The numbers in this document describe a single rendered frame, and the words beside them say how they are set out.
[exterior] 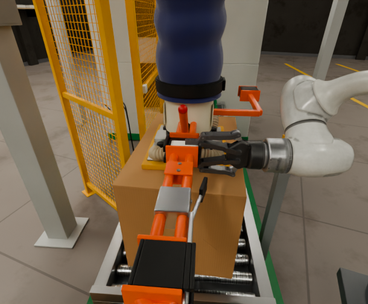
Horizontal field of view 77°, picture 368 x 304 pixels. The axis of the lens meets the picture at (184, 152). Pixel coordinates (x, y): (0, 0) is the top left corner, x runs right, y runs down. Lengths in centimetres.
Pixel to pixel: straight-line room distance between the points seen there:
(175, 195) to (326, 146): 38
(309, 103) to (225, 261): 58
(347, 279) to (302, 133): 58
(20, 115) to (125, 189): 98
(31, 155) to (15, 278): 85
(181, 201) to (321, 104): 42
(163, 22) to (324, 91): 45
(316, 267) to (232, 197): 141
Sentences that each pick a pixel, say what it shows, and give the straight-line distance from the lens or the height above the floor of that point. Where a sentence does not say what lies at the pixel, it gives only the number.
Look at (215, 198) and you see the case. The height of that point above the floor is 106.
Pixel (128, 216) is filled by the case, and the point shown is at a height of 95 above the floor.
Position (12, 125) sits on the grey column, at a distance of 164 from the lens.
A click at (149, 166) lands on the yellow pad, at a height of 109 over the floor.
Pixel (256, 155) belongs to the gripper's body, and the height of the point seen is 122.
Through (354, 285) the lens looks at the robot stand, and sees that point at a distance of 105.
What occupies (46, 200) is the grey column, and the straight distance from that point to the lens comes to 189.
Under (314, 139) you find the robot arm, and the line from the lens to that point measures 64.
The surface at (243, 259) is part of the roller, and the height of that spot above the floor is 55.
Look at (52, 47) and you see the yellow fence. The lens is 200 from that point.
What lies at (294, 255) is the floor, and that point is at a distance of 203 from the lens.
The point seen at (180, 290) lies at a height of 124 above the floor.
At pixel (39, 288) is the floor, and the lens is 197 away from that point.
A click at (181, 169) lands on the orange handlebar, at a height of 122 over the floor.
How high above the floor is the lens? 152
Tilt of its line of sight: 31 degrees down
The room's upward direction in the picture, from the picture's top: straight up
